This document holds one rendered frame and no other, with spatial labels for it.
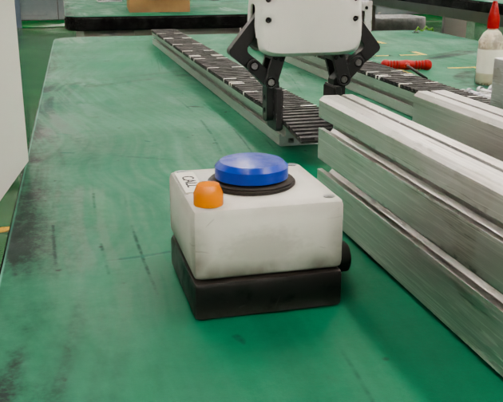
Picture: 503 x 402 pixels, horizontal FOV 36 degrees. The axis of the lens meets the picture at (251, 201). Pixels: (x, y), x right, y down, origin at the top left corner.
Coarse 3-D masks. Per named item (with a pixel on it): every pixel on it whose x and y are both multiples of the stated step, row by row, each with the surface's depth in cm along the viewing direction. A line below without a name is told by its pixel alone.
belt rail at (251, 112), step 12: (156, 36) 158; (168, 48) 147; (180, 60) 131; (192, 72) 121; (204, 72) 111; (204, 84) 112; (216, 84) 107; (228, 96) 97; (240, 96) 91; (240, 108) 91; (252, 108) 88; (252, 120) 86; (264, 120) 84; (264, 132) 82; (276, 132) 77; (288, 132) 76; (288, 144) 77; (300, 144) 77
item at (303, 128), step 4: (304, 124) 72; (308, 124) 72; (312, 124) 72; (316, 124) 72; (320, 124) 72; (324, 124) 72; (328, 124) 72; (332, 124) 72; (288, 128) 71; (292, 128) 71; (296, 128) 71; (300, 128) 71; (304, 128) 71; (308, 128) 71; (312, 128) 71; (316, 128) 71; (328, 128) 71; (332, 128) 71; (292, 132) 70
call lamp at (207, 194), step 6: (198, 186) 39; (204, 186) 38; (210, 186) 38; (216, 186) 39; (198, 192) 38; (204, 192) 38; (210, 192) 38; (216, 192) 38; (222, 192) 39; (198, 198) 38; (204, 198) 38; (210, 198) 38; (216, 198) 38; (222, 198) 39; (198, 204) 39; (204, 204) 38; (210, 204) 38; (216, 204) 39; (222, 204) 39
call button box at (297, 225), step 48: (192, 192) 41; (240, 192) 40; (288, 192) 41; (192, 240) 39; (240, 240) 39; (288, 240) 40; (336, 240) 40; (192, 288) 40; (240, 288) 40; (288, 288) 41; (336, 288) 41
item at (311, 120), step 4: (284, 120) 73; (288, 120) 73; (292, 120) 73; (296, 120) 73; (300, 120) 73; (304, 120) 73; (308, 120) 73; (312, 120) 73; (316, 120) 73; (320, 120) 73; (324, 120) 73; (284, 124) 73; (288, 124) 72; (292, 124) 72; (296, 124) 72; (300, 124) 72
